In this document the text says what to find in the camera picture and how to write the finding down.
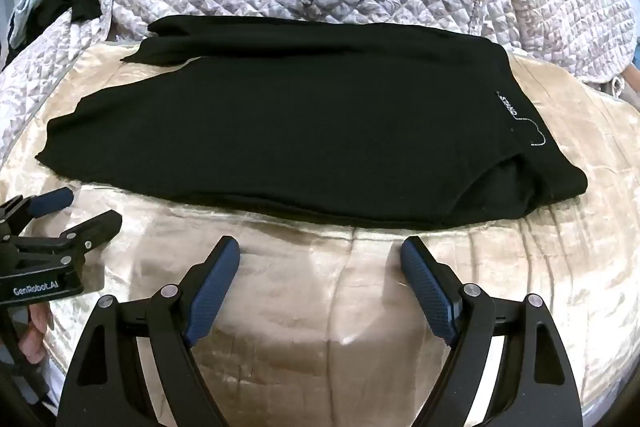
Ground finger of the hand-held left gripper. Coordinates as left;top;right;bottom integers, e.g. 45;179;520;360
0;187;75;239
9;209;124;259

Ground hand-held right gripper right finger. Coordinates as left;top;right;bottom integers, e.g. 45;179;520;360
400;235;583;427

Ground dark clothes pile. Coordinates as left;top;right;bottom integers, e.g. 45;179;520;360
7;0;71;52

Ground person's left hand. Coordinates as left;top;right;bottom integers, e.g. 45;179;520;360
19;302;55;365

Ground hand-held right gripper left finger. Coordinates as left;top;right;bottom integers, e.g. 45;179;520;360
57;235;241;427

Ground black pants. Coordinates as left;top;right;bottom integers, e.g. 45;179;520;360
34;14;589;232

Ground beige satin blanket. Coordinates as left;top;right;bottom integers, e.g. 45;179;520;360
0;39;640;427

